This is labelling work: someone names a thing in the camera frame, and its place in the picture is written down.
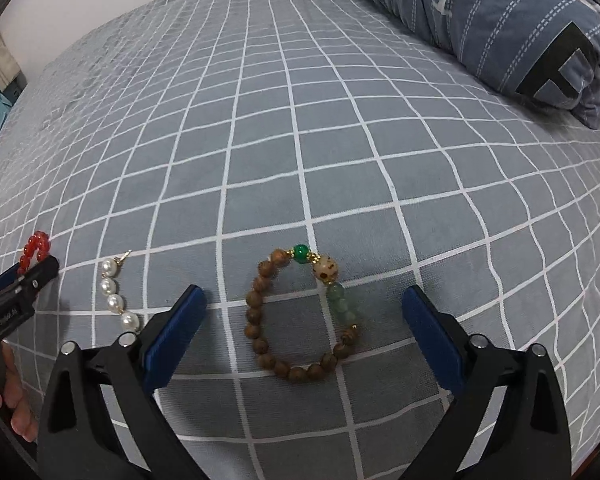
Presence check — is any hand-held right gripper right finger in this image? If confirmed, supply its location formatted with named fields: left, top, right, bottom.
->
left=401, top=285, right=572, bottom=480

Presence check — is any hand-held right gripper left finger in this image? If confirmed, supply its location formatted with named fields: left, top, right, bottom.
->
left=36, top=284, right=208, bottom=480

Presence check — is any red bead bracelet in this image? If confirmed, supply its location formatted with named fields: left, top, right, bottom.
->
left=20, top=231, right=52, bottom=267

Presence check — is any wooden and green bead bracelet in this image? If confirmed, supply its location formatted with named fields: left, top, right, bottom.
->
left=245, top=243, right=360, bottom=384

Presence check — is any person's left hand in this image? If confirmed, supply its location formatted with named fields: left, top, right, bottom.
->
left=0, top=344, right=39, bottom=443

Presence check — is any grey checked bedsheet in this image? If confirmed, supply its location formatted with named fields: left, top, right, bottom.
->
left=0, top=0, right=600, bottom=480

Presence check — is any folded blue-grey striped quilt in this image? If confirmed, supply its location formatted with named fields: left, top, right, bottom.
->
left=324, top=0, right=600, bottom=129

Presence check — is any white pearl string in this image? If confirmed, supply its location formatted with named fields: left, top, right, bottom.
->
left=100, top=251, right=142, bottom=334

